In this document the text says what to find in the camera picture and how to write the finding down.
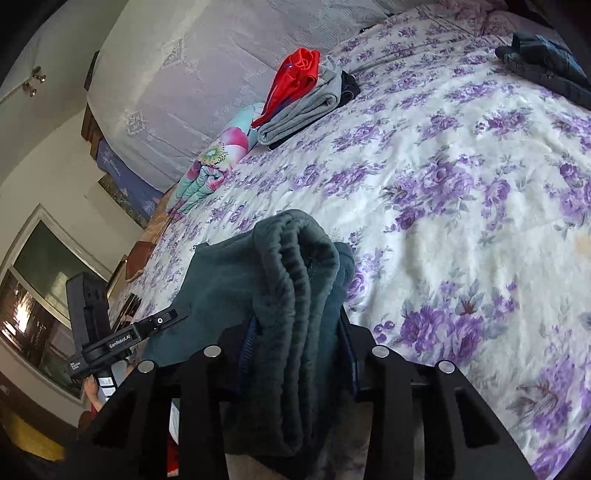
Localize folded red striped pants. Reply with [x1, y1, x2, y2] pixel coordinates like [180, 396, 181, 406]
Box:
[252, 47, 321, 128]

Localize folded turquoise floral quilt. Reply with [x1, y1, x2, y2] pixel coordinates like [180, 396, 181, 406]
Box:
[166, 103, 263, 218]

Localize red jacket sleeve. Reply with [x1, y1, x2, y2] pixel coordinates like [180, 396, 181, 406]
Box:
[64, 399, 179, 479]

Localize brown satin pillow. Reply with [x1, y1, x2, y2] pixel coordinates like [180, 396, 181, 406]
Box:
[125, 185, 176, 283]

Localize person's left hand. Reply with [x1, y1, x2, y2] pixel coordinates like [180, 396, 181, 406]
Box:
[83, 361, 133, 412]

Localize window with white frame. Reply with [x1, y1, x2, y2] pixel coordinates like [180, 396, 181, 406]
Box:
[1, 205, 111, 401]

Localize purple floral bedspread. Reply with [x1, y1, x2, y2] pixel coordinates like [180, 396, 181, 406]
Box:
[127, 1, 590, 479]

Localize teal fleece pants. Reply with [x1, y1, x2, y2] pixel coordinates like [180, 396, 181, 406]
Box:
[143, 210, 355, 456]

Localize folded grey pants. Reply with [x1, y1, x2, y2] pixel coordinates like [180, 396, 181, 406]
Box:
[257, 56, 342, 146]

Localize blue patterned pillow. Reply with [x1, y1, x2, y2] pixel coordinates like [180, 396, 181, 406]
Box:
[96, 138, 163, 221]

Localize white lace headboard cover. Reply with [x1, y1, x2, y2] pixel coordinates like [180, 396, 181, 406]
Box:
[86, 0, 417, 192]

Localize folded black garment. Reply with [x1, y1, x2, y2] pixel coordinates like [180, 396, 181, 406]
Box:
[259, 71, 361, 150]

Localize dark blue jeans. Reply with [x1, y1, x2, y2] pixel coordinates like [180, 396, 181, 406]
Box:
[495, 32, 591, 110]

